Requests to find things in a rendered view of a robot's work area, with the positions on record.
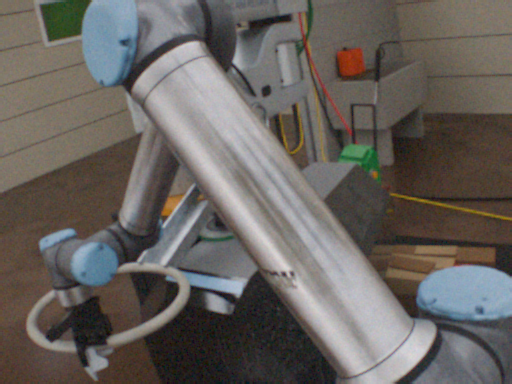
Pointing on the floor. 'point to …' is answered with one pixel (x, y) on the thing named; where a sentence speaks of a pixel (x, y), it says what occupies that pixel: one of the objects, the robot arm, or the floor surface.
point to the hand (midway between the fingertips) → (94, 370)
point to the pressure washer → (365, 157)
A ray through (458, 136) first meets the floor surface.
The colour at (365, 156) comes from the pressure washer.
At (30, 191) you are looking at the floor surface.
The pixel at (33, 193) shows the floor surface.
